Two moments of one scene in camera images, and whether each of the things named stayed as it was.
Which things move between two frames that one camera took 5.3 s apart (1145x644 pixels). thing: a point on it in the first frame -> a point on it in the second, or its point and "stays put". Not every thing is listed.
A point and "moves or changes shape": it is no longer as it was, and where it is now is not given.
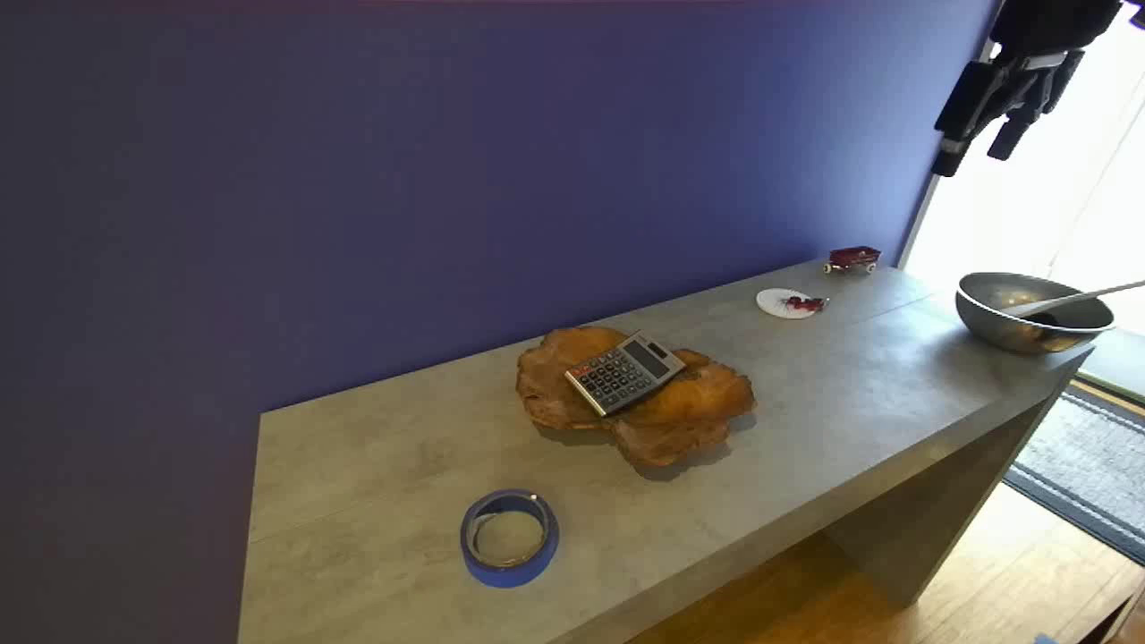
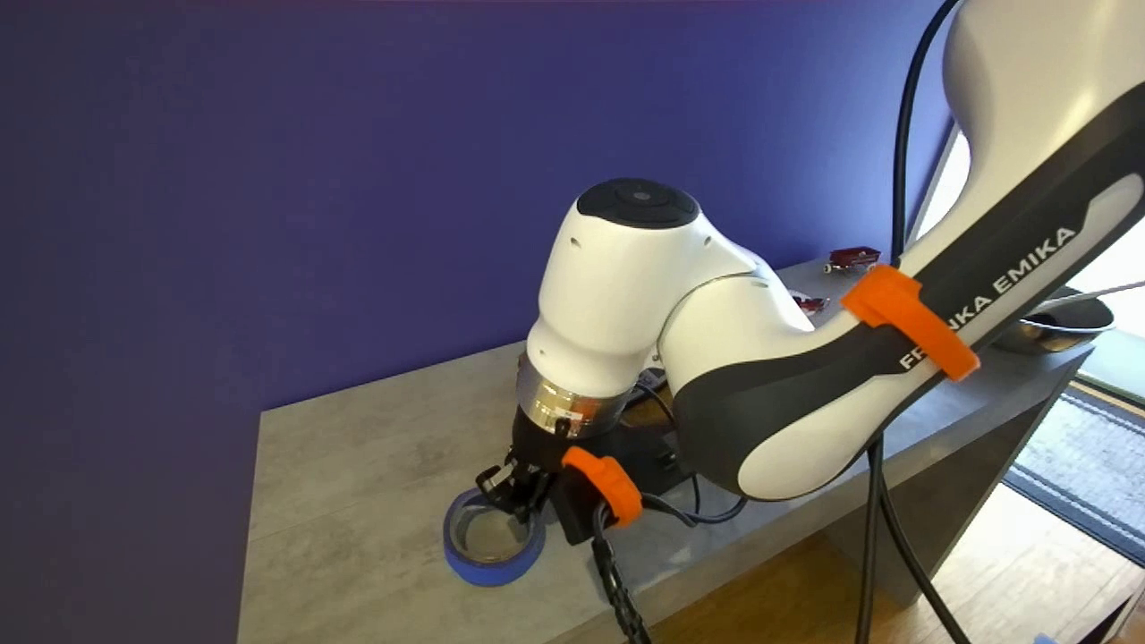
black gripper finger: [1032, 105] -> [539, 500]
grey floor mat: [1086, 463] stays put
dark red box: [852, 258] stays put
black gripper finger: [978, 95] -> [509, 490]
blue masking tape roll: [499, 501] moves or changes shape
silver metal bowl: [1032, 314] stays put
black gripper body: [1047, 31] -> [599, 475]
